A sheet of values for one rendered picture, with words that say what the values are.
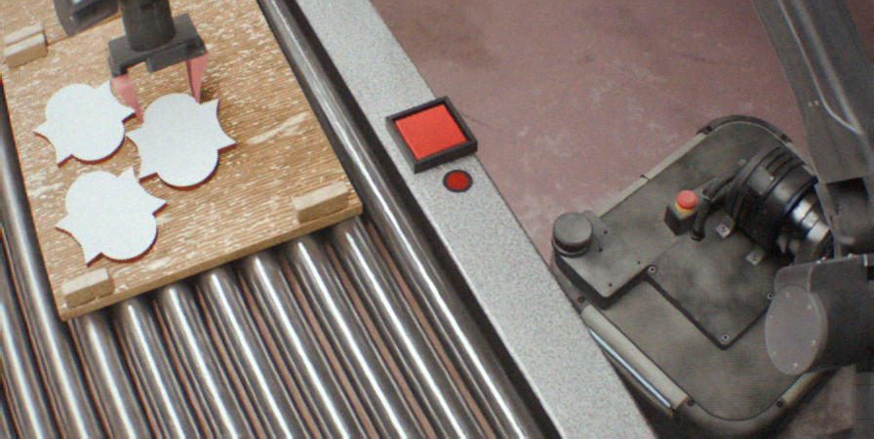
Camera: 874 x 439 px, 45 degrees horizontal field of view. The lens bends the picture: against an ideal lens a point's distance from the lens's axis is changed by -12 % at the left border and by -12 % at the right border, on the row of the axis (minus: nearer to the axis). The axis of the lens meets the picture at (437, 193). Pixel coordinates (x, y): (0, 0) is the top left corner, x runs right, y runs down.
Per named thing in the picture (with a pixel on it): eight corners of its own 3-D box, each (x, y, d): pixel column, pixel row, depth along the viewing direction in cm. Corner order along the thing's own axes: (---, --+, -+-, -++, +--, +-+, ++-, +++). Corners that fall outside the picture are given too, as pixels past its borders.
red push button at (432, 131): (443, 111, 132) (443, 103, 131) (467, 148, 129) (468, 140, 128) (394, 129, 131) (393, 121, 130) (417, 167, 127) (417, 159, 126)
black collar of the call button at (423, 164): (446, 104, 133) (447, 95, 132) (478, 151, 129) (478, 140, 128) (384, 127, 131) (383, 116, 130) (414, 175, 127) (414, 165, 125)
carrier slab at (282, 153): (243, -18, 146) (242, -26, 145) (363, 214, 123) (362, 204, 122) (2, 73, 137) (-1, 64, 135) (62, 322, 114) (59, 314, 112)
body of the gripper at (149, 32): (202, 49, 123) (190, -10, 118) (117, 79, 120) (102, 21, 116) (191, 25, 128) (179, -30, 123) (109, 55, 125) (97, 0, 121)
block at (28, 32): (45, 34, 139) (41, 19, 136) (48, 43, 138) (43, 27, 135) (6, 50, 137) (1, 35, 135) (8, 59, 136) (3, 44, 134)
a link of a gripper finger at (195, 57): (220, 109, 127) (205, 38, 122) (162, 131, 126) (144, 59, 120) (208, 83, 133) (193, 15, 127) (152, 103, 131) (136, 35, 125)
